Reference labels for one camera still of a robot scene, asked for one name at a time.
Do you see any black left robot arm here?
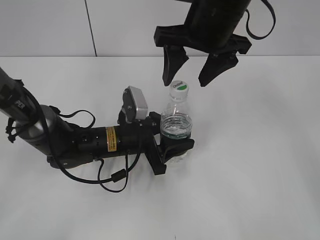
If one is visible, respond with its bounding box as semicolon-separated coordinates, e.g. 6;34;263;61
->
0;71;195;175

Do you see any clear Cestbon water bottle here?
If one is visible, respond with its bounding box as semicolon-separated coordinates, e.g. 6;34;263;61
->
159;97;194;165

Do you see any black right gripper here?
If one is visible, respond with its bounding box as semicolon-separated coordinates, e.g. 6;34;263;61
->
153;0;252;87

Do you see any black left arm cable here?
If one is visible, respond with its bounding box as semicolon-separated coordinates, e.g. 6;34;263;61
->
6;79;143;193

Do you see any white green bottle cap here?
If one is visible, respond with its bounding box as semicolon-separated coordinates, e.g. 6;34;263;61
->
169;80;189;100

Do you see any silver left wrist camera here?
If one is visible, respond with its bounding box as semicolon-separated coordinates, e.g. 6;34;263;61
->
121;85;148;123

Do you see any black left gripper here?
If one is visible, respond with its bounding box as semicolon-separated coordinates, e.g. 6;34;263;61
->
107;111;195;175

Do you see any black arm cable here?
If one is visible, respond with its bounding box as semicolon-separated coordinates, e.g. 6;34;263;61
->
6;79;143;193
245;0;276;41

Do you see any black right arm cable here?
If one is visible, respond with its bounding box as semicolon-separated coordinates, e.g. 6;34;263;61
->
245;0;276;41

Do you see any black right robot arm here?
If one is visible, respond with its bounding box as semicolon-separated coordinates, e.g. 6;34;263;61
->
153;0;252;87

